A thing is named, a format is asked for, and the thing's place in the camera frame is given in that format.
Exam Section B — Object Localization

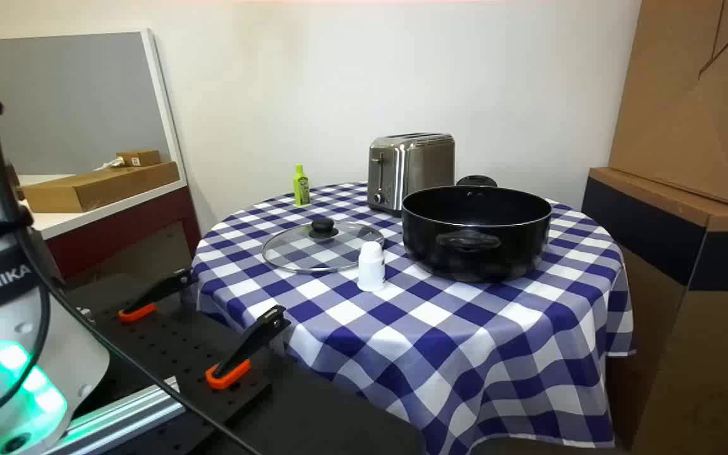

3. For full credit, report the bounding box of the large brown cardboard box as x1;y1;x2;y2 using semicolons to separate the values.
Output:
607;0;728;211

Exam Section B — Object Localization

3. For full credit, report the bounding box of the black cooking pot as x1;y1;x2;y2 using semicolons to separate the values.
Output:
401;185;557;283

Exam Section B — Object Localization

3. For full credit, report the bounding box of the small black round object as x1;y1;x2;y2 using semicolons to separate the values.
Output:
456;171;500;188

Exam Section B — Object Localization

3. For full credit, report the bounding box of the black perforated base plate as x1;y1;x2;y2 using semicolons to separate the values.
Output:
69;276;427;455

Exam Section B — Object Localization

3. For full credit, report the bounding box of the small green bottle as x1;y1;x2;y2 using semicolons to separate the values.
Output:
292;161;315;210

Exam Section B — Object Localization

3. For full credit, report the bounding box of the grey panel board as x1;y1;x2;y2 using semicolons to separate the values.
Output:
0;29;190;185

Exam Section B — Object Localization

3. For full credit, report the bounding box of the white topped red cabinet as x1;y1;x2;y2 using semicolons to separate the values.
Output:
32;177;203;279

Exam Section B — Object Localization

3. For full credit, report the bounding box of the blue white checkered tablecloth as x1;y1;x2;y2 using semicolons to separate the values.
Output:
190;178;638;455

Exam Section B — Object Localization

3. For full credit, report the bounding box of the silver metal toaster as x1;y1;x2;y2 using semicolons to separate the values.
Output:
366;130;457;214

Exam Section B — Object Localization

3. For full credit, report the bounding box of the flat cardboard box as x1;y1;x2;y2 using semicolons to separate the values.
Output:
20;158;182;214

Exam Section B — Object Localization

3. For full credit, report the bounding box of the aluminium profile rail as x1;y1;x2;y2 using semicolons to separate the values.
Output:
47;382;188;455

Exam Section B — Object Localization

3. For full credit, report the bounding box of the small white plastic bottle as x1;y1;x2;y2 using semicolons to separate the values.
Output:
358;239;387;293

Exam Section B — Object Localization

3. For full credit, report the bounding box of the large cardboard box right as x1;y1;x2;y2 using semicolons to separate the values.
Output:
580;163;728;455

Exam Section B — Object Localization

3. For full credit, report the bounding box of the small cardboard piece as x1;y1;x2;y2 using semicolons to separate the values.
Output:
114;148;166;168

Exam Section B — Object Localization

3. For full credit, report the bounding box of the glass pot lid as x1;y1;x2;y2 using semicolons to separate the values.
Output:
260;214;387;276

